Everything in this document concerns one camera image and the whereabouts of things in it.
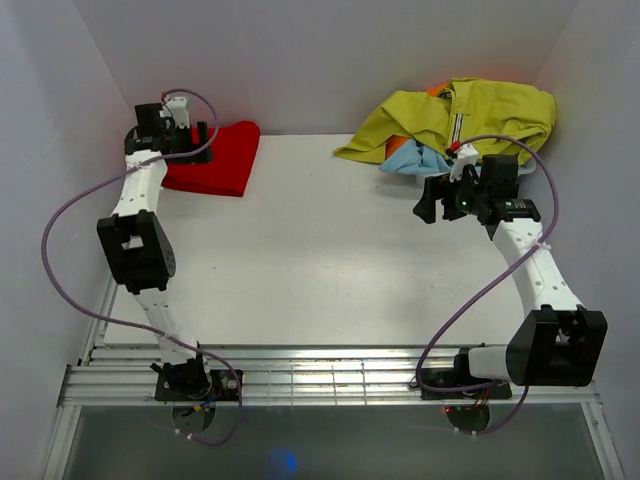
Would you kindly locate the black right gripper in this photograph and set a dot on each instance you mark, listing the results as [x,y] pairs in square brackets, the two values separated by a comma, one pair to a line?
[437,187]

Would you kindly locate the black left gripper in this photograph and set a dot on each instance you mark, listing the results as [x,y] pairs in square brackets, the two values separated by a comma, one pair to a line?
[203,156]

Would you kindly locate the red trousers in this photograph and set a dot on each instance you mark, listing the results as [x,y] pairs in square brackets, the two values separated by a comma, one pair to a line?
[234,152]

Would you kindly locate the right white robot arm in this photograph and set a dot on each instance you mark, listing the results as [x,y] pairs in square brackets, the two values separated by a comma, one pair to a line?
[560,340]

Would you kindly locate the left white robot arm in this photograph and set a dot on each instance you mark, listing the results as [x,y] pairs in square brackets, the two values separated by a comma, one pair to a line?
[138,251]

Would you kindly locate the yellow-green trousers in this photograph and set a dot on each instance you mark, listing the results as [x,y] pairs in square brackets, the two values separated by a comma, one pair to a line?
[466,108]

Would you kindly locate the light blue garment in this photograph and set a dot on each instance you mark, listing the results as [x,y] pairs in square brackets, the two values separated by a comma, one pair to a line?
[408,158]

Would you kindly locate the orange garment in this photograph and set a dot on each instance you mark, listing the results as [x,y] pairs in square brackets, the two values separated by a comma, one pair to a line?
[396,141]

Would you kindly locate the white plastic basket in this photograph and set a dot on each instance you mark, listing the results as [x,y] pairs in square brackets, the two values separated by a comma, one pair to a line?
[441,166]

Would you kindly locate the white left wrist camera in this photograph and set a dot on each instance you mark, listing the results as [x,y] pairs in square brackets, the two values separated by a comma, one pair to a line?
[177,108]

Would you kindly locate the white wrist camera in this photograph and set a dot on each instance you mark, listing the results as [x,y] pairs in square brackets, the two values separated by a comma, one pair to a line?
[464,155]
[177,108]

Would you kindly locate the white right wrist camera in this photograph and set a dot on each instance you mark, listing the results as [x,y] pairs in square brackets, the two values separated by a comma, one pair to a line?
[464,155]

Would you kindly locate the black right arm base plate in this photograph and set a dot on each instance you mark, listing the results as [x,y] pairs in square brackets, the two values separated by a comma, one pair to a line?
[452,385]

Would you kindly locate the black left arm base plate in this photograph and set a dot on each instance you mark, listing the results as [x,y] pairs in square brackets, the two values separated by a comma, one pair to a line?
[223,387]

